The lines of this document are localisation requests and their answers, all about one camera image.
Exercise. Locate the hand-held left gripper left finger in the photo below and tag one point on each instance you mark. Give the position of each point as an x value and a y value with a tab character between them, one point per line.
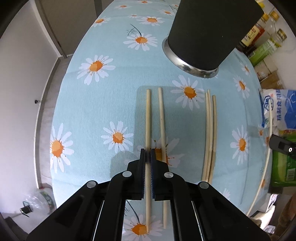
142	176

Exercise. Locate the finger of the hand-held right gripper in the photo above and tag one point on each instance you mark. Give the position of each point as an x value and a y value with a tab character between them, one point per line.
282	146

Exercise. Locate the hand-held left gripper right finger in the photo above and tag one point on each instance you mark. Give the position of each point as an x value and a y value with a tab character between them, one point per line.
153	176

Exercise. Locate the black utensil holder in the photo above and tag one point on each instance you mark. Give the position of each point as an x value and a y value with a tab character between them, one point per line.
208	34

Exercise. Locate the yellow red packet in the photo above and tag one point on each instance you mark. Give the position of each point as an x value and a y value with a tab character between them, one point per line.
288	132

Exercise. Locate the green sugar bag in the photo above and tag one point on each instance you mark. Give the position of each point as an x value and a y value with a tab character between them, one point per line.
284	169

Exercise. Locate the white blue salt bag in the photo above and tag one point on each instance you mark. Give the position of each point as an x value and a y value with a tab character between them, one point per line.
282	109

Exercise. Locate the cream lidded spice jar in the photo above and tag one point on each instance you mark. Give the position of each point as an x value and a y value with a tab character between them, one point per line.
266	68

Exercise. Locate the blue daisy tablecloth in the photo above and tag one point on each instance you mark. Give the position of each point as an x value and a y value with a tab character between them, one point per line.
104	104

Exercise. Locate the clear plastic water jug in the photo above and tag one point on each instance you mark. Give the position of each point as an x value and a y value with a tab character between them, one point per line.
39	201

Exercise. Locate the orange cap vinegar bottle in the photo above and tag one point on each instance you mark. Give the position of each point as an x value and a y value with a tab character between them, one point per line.
252	34

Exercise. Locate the tall clear gold-capped bottle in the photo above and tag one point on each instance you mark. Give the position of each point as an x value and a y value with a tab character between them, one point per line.
274	20

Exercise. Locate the yellow cap bottle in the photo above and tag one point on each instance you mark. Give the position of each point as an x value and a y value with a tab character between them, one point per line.
260	3

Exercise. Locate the grey door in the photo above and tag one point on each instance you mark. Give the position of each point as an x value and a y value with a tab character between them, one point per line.
76	18

